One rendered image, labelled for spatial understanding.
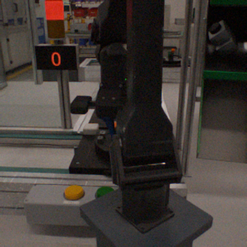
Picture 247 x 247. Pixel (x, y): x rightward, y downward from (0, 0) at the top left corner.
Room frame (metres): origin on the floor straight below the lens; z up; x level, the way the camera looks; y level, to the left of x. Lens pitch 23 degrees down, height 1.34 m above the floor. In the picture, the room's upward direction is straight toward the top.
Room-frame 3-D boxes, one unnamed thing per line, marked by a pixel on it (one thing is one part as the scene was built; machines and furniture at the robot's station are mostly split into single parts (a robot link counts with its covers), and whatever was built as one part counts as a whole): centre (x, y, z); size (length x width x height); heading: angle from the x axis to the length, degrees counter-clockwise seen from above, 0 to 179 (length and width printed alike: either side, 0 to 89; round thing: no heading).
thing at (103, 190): (0.51, 0.04, 0.96); 0.04 x 0.04 x 0.02
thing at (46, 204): (0.51, 0.11, 0.93); 0.21 x 0.07 x 0.06; 87
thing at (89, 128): (0.82, 0.10, 0.97); 0.05 x 0.05 x 0.04; 87
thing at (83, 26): (6.38, 0.96, 0.90); 0.40 x 0.30 x 0.17; 175
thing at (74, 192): (0.51, 0.11, 0.96); 0.04 x 0.04 x 0.02
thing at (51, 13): (0.85, 0.20, 1.33); 0.05 x 0.05 x 0.05
